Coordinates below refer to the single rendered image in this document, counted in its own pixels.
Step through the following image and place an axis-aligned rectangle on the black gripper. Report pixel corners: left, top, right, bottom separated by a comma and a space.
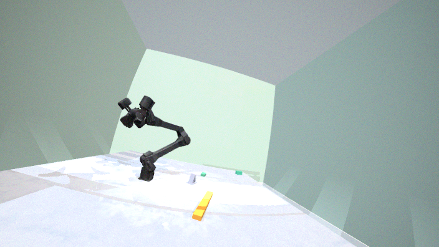
118, 98, 146, 128

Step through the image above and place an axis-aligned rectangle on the orange bar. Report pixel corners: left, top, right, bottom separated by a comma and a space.
192, 191, 213, 221

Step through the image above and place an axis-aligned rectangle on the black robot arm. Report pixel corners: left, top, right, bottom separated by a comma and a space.
120, 95, 191, 182

